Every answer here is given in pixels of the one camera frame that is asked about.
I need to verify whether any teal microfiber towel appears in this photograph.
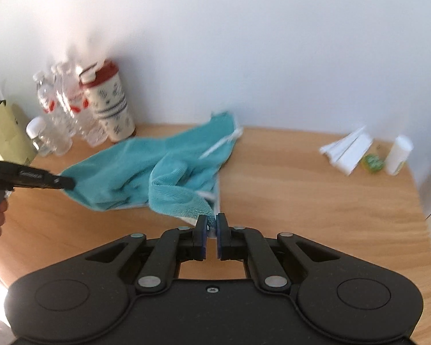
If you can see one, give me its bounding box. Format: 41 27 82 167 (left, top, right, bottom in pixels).
61 112 243 228

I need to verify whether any green paper bag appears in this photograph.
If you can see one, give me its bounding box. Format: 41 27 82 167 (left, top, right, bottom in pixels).
0 100 37 165

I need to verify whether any small white cap jar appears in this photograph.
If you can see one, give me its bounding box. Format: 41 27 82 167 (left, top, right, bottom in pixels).
25 116 55 157

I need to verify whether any clear plastic water bottle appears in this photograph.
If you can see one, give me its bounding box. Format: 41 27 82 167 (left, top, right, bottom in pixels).
32 71 75 140

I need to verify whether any clear water bottle red label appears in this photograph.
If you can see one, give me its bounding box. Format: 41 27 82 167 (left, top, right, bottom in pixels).
52 62 107 147

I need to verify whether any red lid patterned tumbler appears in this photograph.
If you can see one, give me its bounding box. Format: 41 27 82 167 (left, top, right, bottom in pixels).
79 59 135 143

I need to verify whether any folded white paper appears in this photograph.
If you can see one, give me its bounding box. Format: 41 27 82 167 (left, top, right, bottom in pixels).
319 127 373 176

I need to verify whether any green yellow round tin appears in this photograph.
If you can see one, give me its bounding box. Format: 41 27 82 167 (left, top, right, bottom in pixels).
361 154 384 174

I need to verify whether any white pill bottle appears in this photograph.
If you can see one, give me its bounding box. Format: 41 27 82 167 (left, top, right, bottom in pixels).
384 135 413 175

